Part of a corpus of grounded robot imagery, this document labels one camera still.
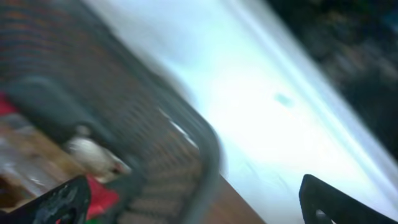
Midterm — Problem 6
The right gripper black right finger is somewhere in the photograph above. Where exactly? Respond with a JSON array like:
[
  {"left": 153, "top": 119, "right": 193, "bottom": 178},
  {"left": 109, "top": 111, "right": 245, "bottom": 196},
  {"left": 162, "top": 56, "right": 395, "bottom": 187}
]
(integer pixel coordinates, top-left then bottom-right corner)
[{"left": 299, "top": 174, "right": 397, "bottom": 224}]

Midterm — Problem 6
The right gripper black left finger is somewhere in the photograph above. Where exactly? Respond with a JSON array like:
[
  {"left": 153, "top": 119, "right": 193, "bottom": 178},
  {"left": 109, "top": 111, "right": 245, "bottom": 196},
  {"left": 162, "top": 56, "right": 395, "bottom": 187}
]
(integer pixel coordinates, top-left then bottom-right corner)
[{"left": 1, "top": 175, "right": 91, "bottom": 224}]

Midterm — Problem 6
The orange pasta package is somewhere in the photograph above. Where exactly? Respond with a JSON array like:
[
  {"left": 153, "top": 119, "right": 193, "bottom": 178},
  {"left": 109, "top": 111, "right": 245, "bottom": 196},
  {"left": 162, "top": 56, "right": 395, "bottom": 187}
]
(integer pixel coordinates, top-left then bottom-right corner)
[{"left": 1, "top": 95, "right": 119, "bottom": 220}]

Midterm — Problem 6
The beige snack bag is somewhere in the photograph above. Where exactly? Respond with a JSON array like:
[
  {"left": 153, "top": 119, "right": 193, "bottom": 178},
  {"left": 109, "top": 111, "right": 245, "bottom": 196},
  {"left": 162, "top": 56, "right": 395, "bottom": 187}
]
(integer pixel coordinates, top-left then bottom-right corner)
[{"left": 64, "top": 124, "right": 132, "bottom": 184}]

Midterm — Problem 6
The grey plastic basket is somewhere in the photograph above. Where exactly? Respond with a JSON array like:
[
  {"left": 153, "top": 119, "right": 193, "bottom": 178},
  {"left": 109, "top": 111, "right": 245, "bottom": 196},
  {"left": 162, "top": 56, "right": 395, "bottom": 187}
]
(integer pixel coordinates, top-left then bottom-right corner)
[{"left": 1, "top": 0, "right": 220, "bottom": 223}]

